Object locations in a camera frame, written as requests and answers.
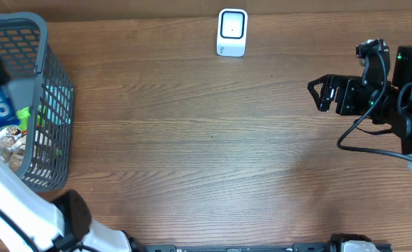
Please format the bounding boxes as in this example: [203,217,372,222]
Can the green snack bag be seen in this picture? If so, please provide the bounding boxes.
[16,105,48,134]

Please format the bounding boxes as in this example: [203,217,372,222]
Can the brown white pastry wrapper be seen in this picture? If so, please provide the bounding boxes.
[0,125,27,172]

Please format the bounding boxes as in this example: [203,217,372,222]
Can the teal wet wipes pack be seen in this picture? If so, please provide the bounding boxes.
[44,85,71,125]

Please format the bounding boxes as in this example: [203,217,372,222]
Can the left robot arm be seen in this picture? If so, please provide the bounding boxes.
[0,161,132,251]

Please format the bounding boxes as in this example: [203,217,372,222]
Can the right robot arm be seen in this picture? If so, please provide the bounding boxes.
[307,39,412,176]

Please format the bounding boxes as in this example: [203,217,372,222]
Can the white barcode scanner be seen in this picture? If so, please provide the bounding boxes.
[216,8,248,57]

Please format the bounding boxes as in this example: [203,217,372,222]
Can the grey plastic mesh basket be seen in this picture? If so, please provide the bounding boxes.
[0,12,76,192]

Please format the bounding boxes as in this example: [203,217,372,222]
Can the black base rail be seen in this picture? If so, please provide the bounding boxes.
[132,233,394,252]

